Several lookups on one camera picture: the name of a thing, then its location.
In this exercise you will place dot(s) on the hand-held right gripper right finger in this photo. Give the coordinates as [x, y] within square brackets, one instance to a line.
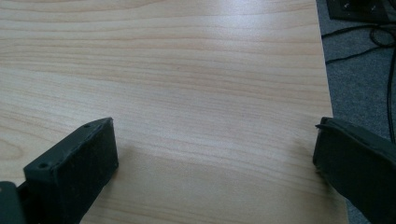
[358, 168]

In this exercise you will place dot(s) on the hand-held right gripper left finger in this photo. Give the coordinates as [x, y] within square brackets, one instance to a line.
[70, 168]

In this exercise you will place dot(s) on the black stand base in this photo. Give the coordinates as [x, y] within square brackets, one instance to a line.
[358, 9]

